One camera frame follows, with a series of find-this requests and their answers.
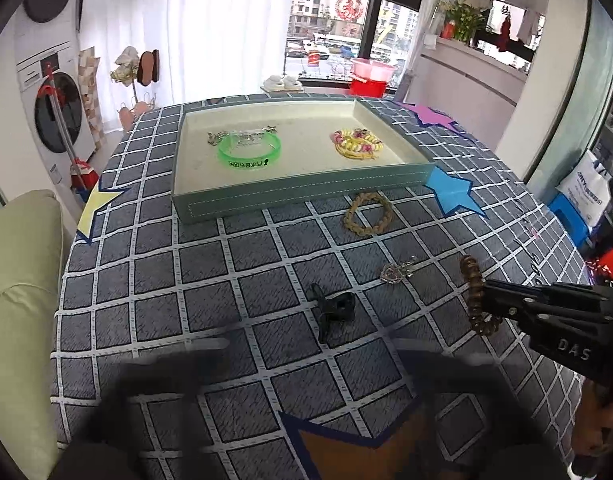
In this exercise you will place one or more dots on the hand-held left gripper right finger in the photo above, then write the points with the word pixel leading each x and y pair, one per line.
pixel 466 390

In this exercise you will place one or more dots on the orange paper star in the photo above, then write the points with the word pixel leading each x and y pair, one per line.
pixel 346 455

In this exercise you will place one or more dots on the silver bar hair clip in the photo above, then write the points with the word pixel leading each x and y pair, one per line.
pixel 269 129

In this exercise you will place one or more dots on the red plastic basin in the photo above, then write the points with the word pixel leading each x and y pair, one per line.
pixel 366 87

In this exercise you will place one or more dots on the purple paper star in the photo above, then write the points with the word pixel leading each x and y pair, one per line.
pixel 429 115

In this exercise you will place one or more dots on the red paper-cut window decoration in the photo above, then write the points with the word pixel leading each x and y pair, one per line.
pixel 349 8

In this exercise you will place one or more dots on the blue stool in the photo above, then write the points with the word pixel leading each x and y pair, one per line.
pixel 569 217

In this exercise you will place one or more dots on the blue paper star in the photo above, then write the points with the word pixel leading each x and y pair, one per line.
pixel 451 192

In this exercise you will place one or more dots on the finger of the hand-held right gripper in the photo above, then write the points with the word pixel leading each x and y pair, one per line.
pixel 536 317
pixel 536 292

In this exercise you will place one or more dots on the white printed bag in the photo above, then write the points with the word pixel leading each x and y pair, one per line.
pixel 584 185

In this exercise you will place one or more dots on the black claw hair clip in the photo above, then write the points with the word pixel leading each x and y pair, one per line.
pixel 336 307

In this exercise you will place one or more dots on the brown slippers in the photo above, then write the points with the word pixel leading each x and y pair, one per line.
pixel 149 66

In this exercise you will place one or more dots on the pale green sofa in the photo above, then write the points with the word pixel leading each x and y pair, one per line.
pixel 21 310

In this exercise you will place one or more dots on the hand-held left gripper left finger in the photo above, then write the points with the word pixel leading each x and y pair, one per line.
pixel 156 385

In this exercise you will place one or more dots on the white slippers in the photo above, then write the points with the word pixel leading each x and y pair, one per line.
pixel 281 84

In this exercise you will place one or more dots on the red hanging cloth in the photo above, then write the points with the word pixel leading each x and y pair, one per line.
pixel 504 35

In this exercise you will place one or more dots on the pale green rectangular tray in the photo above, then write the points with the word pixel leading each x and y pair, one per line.
pixel 306 165

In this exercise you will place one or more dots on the checkered board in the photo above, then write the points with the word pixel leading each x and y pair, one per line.
pixel 91 100

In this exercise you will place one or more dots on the white washing machine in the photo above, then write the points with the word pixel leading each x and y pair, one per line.
pixel 61 110

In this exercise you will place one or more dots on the metal shoe rack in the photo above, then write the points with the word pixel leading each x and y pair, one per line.
pixel 134 105

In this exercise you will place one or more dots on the red mop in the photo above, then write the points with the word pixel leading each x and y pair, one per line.
pixel 84 175

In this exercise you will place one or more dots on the silver heart charm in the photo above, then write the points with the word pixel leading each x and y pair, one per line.
pixel 390 273

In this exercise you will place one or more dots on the person's right hand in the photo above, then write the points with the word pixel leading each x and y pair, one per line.
pixel 599 430

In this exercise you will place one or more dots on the flowers in red vase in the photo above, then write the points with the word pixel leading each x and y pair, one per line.
pixel 461 20

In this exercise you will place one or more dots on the ornate silver charm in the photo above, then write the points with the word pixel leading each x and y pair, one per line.
pixel 215 137

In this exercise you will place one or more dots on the white sheer curtain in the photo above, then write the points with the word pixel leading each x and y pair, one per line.
pixel 211 25

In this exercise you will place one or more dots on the yellow paper star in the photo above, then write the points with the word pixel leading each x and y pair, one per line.
pixel 94 210

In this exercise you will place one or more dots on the pink plastic basin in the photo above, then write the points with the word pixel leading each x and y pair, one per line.
pixel 371 69

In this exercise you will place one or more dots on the white counter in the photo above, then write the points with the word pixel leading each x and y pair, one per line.
pixel 461 75

